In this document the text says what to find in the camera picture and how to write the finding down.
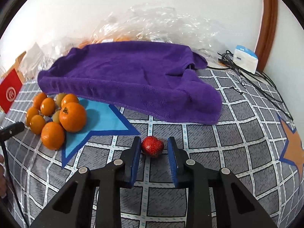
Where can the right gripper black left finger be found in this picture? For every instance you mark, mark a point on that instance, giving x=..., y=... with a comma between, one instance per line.
x=73, y=204

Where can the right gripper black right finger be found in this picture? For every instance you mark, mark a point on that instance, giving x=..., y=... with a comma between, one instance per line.
x=235, y=206

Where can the red strawberry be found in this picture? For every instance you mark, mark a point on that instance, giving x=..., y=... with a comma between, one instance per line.
x=152, y=146

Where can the small orange tangerine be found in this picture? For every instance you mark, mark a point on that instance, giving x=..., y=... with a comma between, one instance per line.
x=36, y=124
x=48, y=106
x=31, y=112
x=37, y=100

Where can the red paper box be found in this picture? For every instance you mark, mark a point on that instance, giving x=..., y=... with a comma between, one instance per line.
x=10, y=87

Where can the orange tangerine front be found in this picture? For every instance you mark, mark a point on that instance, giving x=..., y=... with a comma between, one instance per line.
x=52, y=136

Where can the green kiwi fruit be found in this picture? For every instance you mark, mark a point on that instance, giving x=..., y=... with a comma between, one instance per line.
x=55, y=117
x=59, y=98

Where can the large orange persimmon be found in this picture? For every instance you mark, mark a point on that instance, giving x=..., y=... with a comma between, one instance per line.
x=73, y=117

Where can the grey checked bed sheet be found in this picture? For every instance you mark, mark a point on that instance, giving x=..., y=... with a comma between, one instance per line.
x=248, y=140

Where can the orange tangerine behind persimmon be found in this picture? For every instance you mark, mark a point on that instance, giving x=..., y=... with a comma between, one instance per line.
x=69, y=98

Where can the white plastic bag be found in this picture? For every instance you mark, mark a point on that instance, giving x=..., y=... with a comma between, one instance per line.
x=33, y=62

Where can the white blue box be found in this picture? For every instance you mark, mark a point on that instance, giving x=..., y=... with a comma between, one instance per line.
x=245, y=58

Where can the purple towel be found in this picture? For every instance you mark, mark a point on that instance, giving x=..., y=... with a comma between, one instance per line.
x=154, y=78

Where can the clear plastic bag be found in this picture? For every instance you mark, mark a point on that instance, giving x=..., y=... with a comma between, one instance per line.
x=159, y=24

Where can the brown wooden door frame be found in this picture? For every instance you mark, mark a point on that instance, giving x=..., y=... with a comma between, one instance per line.
x=267, y=32

